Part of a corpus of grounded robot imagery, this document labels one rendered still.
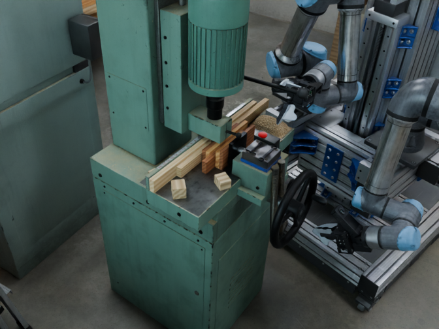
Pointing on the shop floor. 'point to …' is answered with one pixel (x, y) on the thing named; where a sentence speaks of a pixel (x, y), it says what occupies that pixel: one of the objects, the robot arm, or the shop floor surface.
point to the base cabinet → (181, 262)
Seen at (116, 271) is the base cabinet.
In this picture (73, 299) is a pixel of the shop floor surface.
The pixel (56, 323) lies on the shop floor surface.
